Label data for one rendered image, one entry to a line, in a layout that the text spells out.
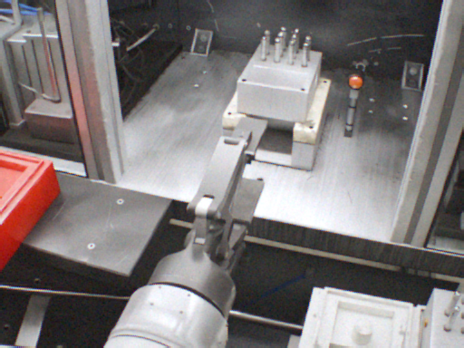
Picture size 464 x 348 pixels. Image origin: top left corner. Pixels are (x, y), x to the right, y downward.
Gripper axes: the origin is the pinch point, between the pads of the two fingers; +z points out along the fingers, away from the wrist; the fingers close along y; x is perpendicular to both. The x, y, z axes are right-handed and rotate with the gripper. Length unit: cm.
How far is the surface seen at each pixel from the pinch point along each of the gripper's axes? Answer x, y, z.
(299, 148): -3.7, -6.2, 13.2
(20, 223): 26.2, -7.1, -10.3
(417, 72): -21, -8, 45
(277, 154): -0.4, -9.4, 15.0
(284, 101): -1.0, 0.1, 14.4
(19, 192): 27.0, -4.2, -8.0
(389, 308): -19.2, -13.0, -5.2
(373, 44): -11.6, -4.1, 45.7
